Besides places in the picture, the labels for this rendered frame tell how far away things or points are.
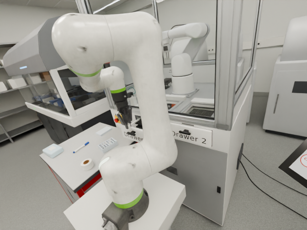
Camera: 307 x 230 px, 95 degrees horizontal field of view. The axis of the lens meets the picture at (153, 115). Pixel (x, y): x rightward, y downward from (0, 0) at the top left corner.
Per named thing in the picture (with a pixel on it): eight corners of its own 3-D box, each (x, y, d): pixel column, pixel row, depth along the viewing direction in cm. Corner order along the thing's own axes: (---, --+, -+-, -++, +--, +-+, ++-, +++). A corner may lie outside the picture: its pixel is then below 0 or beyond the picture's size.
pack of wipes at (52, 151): (64, 151, 114) (62, 146, 112) (52, 159, 107) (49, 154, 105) (55, 147, 122) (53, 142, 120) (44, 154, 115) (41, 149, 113)
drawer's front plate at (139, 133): (153, 147, 90) (150, 133, 86) (123, 137, 108) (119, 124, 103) (154, 146, 92) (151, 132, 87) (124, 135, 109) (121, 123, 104)
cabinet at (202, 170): (223, 232, 111) (230, 154, 77) (132, 179, 172) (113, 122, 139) (243, 156, 176) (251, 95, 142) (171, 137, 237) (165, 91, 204)
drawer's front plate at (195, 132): (210, 148, 81) (211, 132, 77) (168, 136, 99) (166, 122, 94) (211, 146, 83) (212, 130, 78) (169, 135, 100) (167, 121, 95)
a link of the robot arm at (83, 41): (116, 52, 33) (100, -2, 32) (55, 61, 29) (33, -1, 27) (110, 74, 50) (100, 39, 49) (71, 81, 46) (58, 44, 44)
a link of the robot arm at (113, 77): (123, 64, 75) (119, 64, 85) (99, 69, 71) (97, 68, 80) (129, 89, 81) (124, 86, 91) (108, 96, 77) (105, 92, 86)
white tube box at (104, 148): (103, 153, 103) (102, 149, 101) (98, 148, 109) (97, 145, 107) (118, 144, 110) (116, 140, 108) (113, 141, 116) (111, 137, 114)
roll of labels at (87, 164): (82, 172, 89) (80, 167, 87) (82, 165, 95) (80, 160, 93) (93, 168, 91) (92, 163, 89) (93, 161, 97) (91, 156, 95)
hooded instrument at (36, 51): (99, 182, 175) (19, 10, 100) (48, 143, 286) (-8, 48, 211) (156, 133, 257) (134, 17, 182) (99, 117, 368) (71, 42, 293)
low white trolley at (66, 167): (112, 254, 110) (72, 190, 78) (75, 211, 147) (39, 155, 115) (155, 194, 149) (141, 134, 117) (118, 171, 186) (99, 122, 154)
